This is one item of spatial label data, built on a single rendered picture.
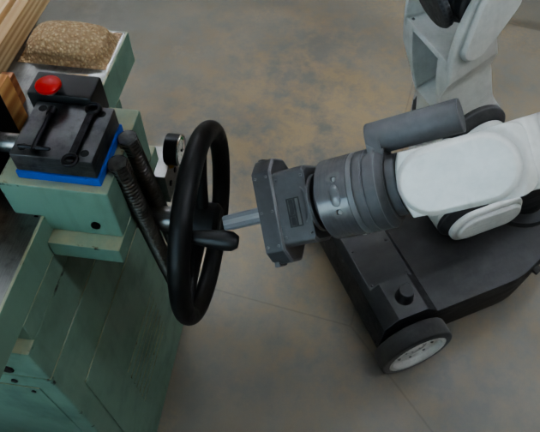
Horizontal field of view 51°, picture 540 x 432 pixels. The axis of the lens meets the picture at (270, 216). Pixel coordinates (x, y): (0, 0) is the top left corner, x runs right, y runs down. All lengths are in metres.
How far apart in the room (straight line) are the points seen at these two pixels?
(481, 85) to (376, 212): 0.62
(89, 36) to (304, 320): 1.00
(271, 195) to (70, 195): 0.23
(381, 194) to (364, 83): 1.70
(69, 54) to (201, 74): 1.38
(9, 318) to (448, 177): 0.50
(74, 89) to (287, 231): 0.31
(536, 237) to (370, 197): 1.19
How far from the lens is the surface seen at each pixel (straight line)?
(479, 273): 1.60
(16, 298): 0.73
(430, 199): 0.54
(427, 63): 1.17
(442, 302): 1.52
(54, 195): 0.71
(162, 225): 0.81
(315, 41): 2.43
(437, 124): 0.57
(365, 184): 0.57
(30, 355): 0.79
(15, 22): 0.99
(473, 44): 0.99
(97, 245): 0.75
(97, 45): 0.93
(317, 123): 2.08
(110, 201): 0.68
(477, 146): 0.53
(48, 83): 0.72
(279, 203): 0.63
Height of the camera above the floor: 1.47
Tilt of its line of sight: 55 degrees down
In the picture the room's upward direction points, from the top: straight up
